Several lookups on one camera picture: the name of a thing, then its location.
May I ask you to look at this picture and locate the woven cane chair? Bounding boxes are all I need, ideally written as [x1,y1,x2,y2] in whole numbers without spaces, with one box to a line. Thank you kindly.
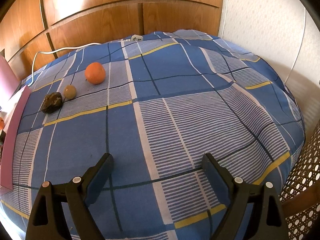
[280,124,319,239]

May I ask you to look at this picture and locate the white power cable with plug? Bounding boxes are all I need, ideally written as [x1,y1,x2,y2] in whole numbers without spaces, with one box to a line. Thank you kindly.
[27,34,144,87]

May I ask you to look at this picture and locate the large orange mandarin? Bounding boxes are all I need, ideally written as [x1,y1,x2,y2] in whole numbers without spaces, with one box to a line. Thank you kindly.
[0,117,5,130]

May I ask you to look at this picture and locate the dark brown wrinkled fruit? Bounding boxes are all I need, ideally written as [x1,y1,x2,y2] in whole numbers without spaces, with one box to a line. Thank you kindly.
[41,92,63,114]

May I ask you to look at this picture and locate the small tan kiwi fruit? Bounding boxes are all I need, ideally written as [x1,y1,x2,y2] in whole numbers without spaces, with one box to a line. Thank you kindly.
[63,85,76,100]

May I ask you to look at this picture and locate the small orange mandarin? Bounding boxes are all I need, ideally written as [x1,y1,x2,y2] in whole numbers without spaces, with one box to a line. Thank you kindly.
[85,62,106,85]

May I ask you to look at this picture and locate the wooden wardrobe panels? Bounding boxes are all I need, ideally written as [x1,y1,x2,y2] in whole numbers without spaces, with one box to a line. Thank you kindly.
[1,0,223,79]

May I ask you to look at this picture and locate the pink shallow tray box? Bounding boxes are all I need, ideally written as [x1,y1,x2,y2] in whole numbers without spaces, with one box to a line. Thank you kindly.
[1,86,31,195]

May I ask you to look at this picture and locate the blue plaid tablecloth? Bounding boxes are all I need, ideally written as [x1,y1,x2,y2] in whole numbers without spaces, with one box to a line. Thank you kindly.
[1,30,305,239]

